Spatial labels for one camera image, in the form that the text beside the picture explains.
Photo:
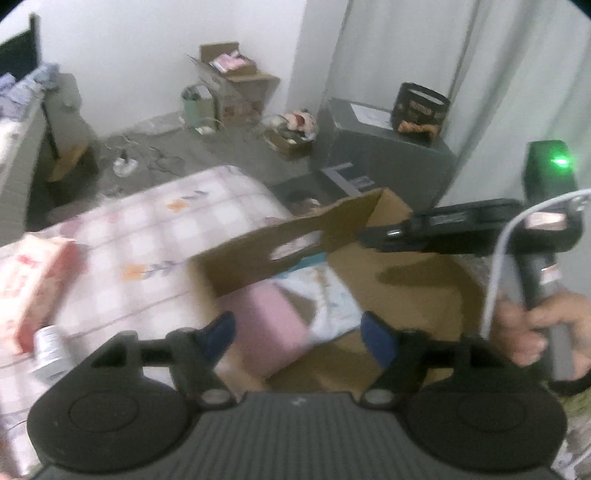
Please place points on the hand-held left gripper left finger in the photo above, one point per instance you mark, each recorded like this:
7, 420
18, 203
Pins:
220, 333

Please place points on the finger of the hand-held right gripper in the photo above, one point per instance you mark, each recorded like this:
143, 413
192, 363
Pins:
388, 236

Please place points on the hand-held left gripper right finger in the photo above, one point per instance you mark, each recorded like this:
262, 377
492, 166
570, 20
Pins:
375, 339

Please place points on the pink soft pack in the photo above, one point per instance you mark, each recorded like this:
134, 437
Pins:
268, 323

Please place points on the large cardboard box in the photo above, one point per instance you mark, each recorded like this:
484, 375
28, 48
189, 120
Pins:
415, 286

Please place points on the pink tissue packet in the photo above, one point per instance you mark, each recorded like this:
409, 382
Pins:
32, 286

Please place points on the person's right hand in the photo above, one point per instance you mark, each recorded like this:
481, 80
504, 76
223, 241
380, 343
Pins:
517, 332

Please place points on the white blue printed package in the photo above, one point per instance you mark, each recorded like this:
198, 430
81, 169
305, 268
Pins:
332, 300

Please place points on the grey storage box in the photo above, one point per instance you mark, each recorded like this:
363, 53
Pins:
383, 152

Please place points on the small cardboard box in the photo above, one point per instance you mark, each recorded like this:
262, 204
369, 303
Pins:
288, 146

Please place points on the plush toy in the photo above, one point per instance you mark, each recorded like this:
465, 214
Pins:
300, 121

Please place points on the white curtain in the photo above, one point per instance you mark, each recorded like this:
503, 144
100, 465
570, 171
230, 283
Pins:
485, 69

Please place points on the small white bottle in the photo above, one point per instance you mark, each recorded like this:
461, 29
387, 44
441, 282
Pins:
48, 353

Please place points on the white charger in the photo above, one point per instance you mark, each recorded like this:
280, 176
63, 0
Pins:
124, 166

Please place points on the open cardboard box with clutter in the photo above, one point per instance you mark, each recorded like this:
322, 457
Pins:
231, 92

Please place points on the green paper bag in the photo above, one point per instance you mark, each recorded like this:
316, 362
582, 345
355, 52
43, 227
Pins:
198, 110

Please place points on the grey nightstand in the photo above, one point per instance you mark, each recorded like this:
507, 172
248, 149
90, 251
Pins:
69, 124

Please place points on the purple cloth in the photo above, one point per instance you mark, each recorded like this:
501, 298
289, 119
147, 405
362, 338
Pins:
23, 87

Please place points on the black headboard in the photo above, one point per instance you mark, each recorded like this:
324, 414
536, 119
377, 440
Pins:
18, 55

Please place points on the grey bed frame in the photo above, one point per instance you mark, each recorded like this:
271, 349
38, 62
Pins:
18, 166

